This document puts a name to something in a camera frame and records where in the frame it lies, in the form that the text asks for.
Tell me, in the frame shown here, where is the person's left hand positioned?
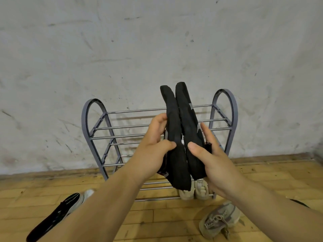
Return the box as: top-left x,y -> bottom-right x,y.
127,113 -> 177,186

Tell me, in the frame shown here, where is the person's right hand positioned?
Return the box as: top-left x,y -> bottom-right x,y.
187,122 -> 249,201

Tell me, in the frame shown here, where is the black fabric shoe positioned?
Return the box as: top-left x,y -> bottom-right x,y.
175,82 -> 212,180
156,85 -> 192,191

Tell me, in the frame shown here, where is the person's right forearm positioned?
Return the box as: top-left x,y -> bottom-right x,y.
225,177 -> 323,242

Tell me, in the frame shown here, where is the person's left forearm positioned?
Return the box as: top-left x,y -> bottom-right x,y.
42,161 -> 152,242

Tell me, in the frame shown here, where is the beige shoe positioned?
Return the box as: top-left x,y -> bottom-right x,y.
194,179 -> 210,200
179,183 -> 195,201

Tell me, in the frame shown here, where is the grey metal shoe rack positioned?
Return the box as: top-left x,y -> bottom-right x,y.
81,89 -> 238,202

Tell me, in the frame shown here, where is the grey laced sneaker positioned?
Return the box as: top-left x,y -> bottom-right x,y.
199,201 -> 243,240

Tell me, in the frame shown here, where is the black sneaker with white sole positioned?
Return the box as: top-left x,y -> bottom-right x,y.
26,189 -> 95,242

